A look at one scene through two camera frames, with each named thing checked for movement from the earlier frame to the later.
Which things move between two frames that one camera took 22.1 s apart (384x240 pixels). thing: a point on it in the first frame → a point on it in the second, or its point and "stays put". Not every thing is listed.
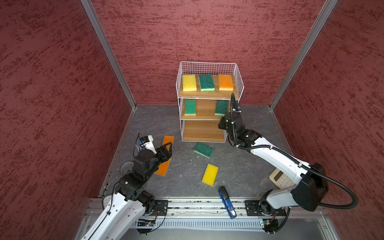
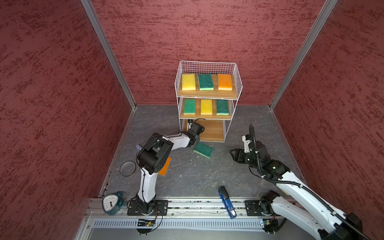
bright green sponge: (190, 107) stays put
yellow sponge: (210, 176) → (206, 107)
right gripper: (222, 124) → (238, 157)
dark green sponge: (206, 82) stays put
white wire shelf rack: (205, 90) stays put
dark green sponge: (221, 107) stays put
